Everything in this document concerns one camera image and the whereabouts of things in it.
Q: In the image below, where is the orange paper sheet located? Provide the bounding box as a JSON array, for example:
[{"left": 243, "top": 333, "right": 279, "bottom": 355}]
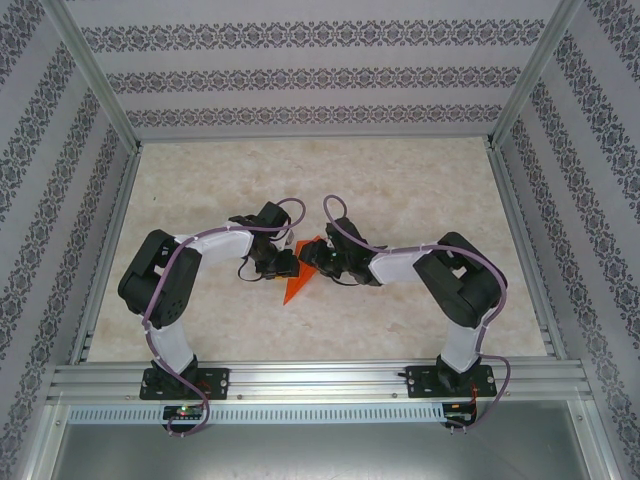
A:
[{"left": 280, "top": 240, "right": 322, "bottom": 306}]

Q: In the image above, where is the left controller board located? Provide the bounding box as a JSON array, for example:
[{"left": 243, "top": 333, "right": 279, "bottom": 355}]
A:
[{"left": 163, "top": 405, "right": 204, "bottom": 421}]

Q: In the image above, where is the controller board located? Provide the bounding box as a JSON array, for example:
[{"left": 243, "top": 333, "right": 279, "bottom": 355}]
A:
[
  {"left": 163, "top": 405, "right": 204, "bottom": 421},
  {"left": 443, "top": 401, "right": 477, "bottom": 427}
]

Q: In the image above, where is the right controller board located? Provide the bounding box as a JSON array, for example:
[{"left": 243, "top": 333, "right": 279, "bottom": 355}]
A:
[{"left": 443, "top": 401, "right": 477, "bottom": 427}]

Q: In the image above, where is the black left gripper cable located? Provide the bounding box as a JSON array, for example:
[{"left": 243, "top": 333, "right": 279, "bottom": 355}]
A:
[{"left": 236, "top": 252, "right": 262, "bottom": 282}]

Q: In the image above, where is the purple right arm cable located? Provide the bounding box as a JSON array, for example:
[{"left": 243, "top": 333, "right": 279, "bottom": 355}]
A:
[{"left": 321, "top": 194, "right": 513, "bottom": 434}]

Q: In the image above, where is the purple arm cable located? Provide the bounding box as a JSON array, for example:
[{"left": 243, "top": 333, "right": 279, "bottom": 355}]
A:
[
  {"left": 141, "top": 195, "right": 309, "bottom": 439},
  {"left": 321, "top": 194, "right": 513, "bottom": 434}
]

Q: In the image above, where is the aluminium mounting rail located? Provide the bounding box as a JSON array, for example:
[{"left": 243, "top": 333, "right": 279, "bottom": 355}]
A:
[{"left": 46, "top": 356, "right": 594, "bottom": 404}]

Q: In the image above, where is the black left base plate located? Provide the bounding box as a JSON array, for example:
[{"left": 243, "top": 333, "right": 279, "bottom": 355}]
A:
[{"left": 139, "top": 367, "right": 232, "bottom": 402}]

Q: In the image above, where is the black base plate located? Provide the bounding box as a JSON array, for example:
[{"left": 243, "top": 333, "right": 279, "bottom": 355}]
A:
[
  {"left": 139, "top": 367, "right": 232, "bottom": 402},
  {"left": 404, "top": 364, "right": 499, "bottom": 400}
]

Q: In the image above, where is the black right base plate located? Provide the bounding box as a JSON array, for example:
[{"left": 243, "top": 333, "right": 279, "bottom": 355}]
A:
[{"left": 404, "top": 364, "right": 499, "bottom": 400}]

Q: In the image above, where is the slotted grey cable duct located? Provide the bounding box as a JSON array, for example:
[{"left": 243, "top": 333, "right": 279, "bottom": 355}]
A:
[{"left": 66, "top": 402, "right": 447, "bottom": 427}]

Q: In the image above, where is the aluminium left side rail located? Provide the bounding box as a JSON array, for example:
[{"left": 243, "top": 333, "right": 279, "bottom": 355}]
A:
[{"left": 68, "top": 144, "right": 145, "bottom": 364}]

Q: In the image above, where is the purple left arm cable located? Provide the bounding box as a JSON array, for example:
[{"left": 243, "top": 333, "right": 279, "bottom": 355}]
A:
[{"left": 141, "top": 195, "right": 309, "bottom": 439}]

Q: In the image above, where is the aluminium right side rail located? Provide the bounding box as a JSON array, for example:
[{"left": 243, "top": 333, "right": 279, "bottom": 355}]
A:
[{"left": 486, "top": 144, "right": 570, "bottom": 359}]

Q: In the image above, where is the aluminium left frame post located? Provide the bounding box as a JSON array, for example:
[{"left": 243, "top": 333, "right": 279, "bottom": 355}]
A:
[{"left": 42, "top": 0, "right": 144, "bottom": 154}]

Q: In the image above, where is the aluminium frame post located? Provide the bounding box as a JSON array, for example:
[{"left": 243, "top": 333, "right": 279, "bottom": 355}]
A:
[
  {"left": 42, "top": 0, "right": 144, "bottom": 154},
  {"left": 486, "top": 0, "right": 586, "bottom": 152}
]

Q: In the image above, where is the aluminium right frame post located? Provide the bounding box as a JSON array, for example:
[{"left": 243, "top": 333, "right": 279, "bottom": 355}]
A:
[{"left": 486, "top": 0, "right": 586, "bottom": 152}]

